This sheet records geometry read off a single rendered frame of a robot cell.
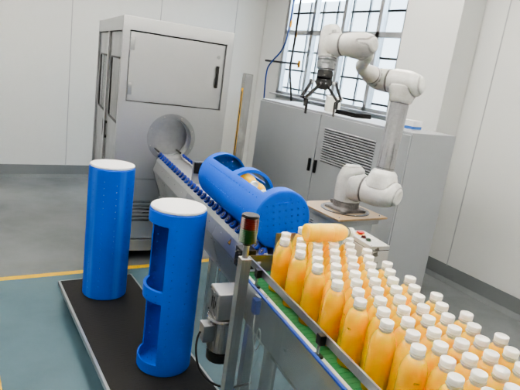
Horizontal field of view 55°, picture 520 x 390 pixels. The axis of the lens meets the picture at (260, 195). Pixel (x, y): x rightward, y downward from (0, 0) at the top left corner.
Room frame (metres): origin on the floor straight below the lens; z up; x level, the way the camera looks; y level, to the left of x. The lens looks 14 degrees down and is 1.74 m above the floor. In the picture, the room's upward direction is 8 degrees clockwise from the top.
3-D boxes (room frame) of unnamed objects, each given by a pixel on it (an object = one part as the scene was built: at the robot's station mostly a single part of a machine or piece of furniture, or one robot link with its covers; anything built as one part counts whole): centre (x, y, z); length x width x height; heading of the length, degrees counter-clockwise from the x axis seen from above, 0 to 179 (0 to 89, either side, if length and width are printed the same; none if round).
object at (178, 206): (2.41, 0.39, 1.03); 0.28 x 0.28 x 0.01
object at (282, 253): (1.88, -0.12, 1.00); 0.07 x 0.07 x 0.20
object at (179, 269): (2.41, 0.39, 0.59); 0.28 x 0.28 x 0.88
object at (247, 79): (3.65, 0.20, 0.85); 0.06 x 0.06 x 1.70; 25
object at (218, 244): (3.11, 0.31, 0.79); 2.17 x 0.29 x 0.34; 25
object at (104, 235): (3.12, 0.96, 0.59); 0.28 x 0.28 x 0.88
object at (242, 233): (1.66, 0.02, 1.18); 0.06 x 0.06 x 0.05
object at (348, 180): (2.90, -0.52, 1.18); 0.18 x 0.16 x 0.22; 52
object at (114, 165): (3.12, 0.96, 1.03); 0.28 x 0.28 x 0.01
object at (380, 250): (2.10, -0.49, 1.05); 0.20 x 0.10 x 0.10; 25
